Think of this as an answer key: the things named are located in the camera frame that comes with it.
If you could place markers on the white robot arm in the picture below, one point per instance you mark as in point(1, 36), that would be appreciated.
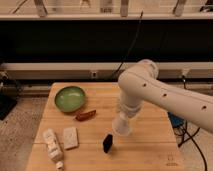
point(139, 83)

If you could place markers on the black eraser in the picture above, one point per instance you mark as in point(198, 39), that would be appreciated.
point(107, 143)

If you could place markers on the green bowl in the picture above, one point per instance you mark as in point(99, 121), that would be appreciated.
point(70, 99)

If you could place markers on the brown dried chili pepper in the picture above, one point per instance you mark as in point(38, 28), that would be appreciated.
point(85, 116)

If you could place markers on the white rectangular sponge block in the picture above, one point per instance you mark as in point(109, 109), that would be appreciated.
point(70, 138)

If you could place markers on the blue connector box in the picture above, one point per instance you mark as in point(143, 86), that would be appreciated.
point(175, 121)

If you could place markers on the white plastic bottle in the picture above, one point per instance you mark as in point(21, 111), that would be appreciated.
point(53, 149)

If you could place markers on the black equipment at left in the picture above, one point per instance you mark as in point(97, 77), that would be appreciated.
point(8, 101)

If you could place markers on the white wall outlet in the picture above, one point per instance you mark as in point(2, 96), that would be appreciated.
point(94, 74)

